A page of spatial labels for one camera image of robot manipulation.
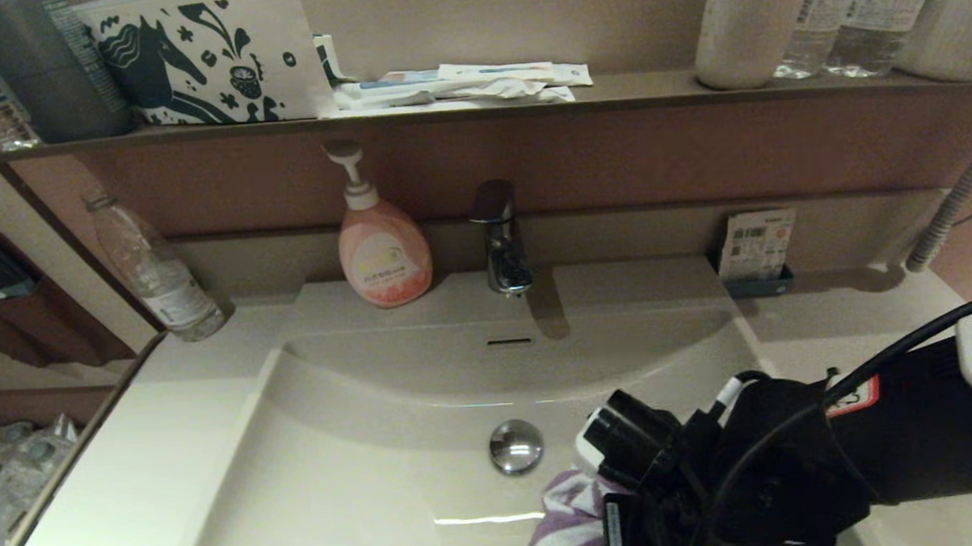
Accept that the white cylinder bottle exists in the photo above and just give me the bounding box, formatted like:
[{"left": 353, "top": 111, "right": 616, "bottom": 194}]
[{"left": 693, "top": 0, "right": 812, "bottom": 91}]

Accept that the grey corrugated hose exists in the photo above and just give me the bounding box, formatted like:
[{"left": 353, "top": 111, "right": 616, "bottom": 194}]
[{"left": 901, "top": 123, "right": 972, "bottom": 274}]

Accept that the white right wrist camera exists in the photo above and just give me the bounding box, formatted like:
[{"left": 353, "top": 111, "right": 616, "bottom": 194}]
[{"left": 575, "top": 388, "right": 682, "bottom": 493}]

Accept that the white ribbed container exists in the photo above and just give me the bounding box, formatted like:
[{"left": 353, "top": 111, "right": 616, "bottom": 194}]
[{"left": 890, "top": 0, "right": 972, "bottom": 84}]

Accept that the pink soap pump bottle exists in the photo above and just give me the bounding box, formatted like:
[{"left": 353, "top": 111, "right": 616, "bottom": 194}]
[{"left": 322, "top": 137, "right": 436, "bottom": 310}]

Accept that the small white green box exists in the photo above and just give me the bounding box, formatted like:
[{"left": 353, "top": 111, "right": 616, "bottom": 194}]
[{"left": 312, "top": 33, "right": 358, "bottom": 89}]

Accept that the white horse print box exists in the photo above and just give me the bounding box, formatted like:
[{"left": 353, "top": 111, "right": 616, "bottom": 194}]
[{"left": 70, "top": 0, "right": 338, "bottom": 131}]

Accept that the blue printed packet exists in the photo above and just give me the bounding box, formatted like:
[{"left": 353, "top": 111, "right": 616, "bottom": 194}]
[{"left": 358, "top": 69, "right": 448, "bottom": 92}]

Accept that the chrome drain stopper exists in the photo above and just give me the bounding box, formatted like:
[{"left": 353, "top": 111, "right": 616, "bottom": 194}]
[{"left": 489, "top": 418, "right": 545, "bottom": 477}]

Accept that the white sink basin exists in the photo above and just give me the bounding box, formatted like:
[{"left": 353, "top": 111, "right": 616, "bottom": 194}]
[{"left": 175, "top": 252, "right": 869, "bottom": 546}]

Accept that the clear labelled water bottle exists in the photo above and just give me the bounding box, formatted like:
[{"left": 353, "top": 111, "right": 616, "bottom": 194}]
[
  {"left": 771, "top": 0, "right": 848, "bottom": 80},
  {"left": 821, "top": 0, "right": 942, "bottom": 80}
]

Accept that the chrome sink faucet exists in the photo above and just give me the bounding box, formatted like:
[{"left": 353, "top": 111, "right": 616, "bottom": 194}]
[{"left": 468, "top": 178, "right": 534, "bottom": 297}]

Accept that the white printed paper card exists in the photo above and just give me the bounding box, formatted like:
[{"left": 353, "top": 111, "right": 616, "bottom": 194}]
[{"left": 717, "top": 208, "right": 800, "bottom": 284}]

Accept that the brown wall shelf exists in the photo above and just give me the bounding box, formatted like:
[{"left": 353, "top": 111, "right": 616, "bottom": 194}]
[{"left": 0, "top": 58, "right": 972, "bottom": 168}]

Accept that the dark grey cylinder container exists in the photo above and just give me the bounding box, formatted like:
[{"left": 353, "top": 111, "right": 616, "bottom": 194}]
[{"left": 0, "top": 0, "right": 99, "bottom": 146}]

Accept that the purple white striped towel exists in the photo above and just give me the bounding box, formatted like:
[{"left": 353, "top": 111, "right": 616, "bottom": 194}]
[{"left": 524, "top": 466, "right": 625, "bottom": 546}]

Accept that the white toothbrush packet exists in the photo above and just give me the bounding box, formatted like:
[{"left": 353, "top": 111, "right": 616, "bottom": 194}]
[{"left": 437, "top": 58, "right": 593, "bottom": 92}]

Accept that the empty clear plastic bottle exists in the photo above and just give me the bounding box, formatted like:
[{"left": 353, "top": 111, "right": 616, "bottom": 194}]
[{"left": 83, "top": 185, "right": 227, "bottom": 346}]

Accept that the small dark blue holder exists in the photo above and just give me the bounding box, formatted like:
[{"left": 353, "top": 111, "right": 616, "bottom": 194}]
[{"left": 712, "top": 250, "right": 796, "bottom": 300}]

